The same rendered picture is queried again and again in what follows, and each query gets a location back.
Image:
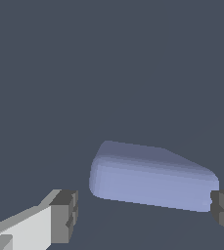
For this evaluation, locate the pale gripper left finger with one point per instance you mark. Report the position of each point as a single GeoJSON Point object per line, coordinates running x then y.
{"type": "Point", "coordinates": [38, 224]}

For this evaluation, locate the lavender blue rounded block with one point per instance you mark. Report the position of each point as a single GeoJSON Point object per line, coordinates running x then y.
{"type": "Point", "coordinates": [152, 179]}

